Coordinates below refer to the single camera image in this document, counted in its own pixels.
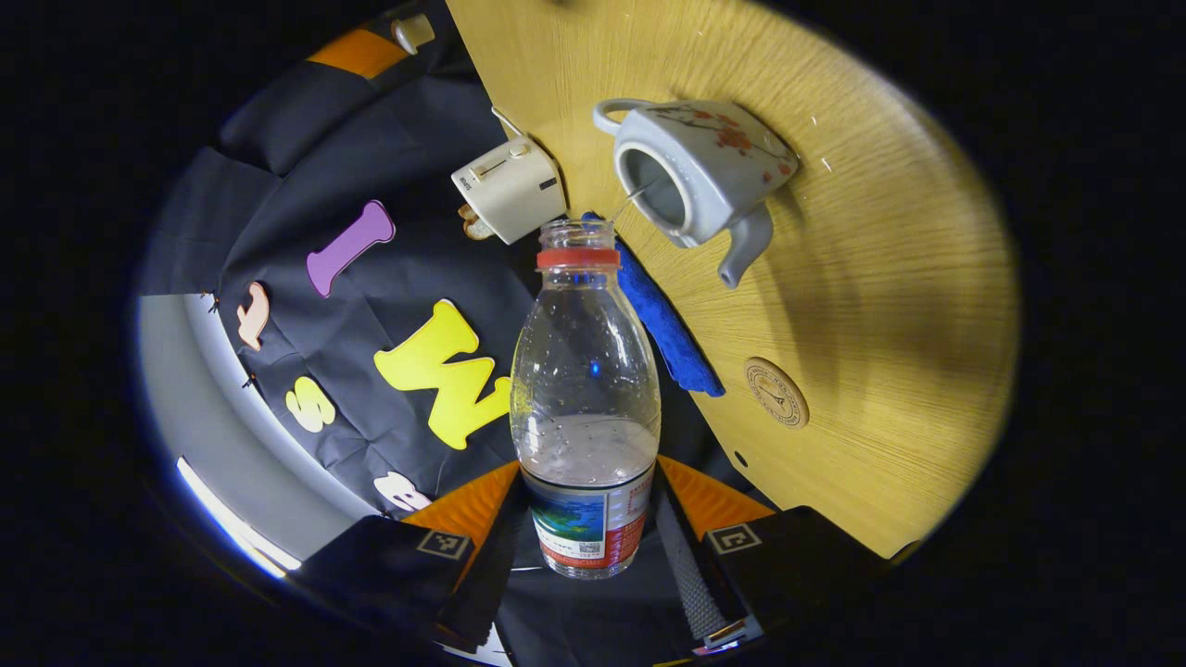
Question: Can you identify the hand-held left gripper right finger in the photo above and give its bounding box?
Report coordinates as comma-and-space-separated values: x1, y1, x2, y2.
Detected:
647, 454, 896, 655

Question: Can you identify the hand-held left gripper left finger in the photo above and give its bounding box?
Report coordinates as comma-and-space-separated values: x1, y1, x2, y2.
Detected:
295, 460, 531, 651

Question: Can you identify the round cork coaster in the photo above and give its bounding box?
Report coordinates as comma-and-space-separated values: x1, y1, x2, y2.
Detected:
744, 358, 811, 430

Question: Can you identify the clear plastic water bottle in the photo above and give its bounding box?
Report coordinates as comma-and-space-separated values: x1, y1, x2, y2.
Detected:
510, 220, 662, 581

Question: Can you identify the white ceramic teacup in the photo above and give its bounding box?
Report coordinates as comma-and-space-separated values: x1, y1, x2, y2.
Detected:
593, 97, 801, 291

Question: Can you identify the blue towel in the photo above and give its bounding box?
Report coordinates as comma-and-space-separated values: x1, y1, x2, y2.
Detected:
581, 211, 727, 399

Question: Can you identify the ceiling light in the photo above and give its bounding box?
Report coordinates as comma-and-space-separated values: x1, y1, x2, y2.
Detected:
175, 456, 303, 581

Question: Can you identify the white toaster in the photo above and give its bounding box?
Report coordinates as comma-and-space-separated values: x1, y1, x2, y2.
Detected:
451, 136, 568, 246

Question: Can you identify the black backdrop cloth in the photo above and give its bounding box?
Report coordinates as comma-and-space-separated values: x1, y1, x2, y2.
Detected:
137, 0, 747, 667

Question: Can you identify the orange strip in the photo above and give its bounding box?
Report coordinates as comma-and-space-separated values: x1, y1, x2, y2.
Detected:
305, 27, 410, 81

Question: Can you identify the cream round object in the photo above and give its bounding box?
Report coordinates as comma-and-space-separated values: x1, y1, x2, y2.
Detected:
390, 13, 436, 56

